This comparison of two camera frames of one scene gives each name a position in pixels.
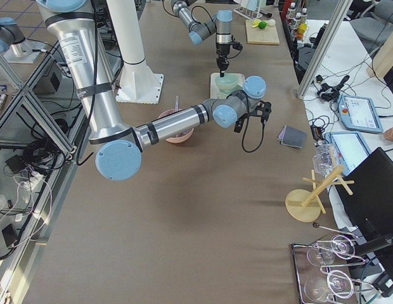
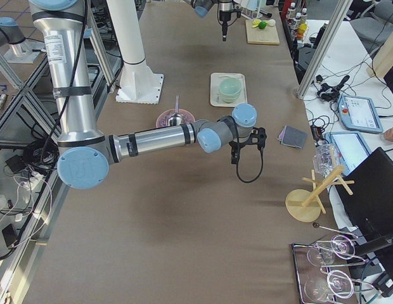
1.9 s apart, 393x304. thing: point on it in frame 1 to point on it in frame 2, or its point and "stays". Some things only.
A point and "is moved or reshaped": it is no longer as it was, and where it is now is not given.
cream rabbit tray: (215, 91) stays
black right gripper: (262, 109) to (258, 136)
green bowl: (228, 88) is moved or reshaped
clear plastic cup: (325, 159) stays
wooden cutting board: (267, 36) stays
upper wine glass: (341, 246) stays
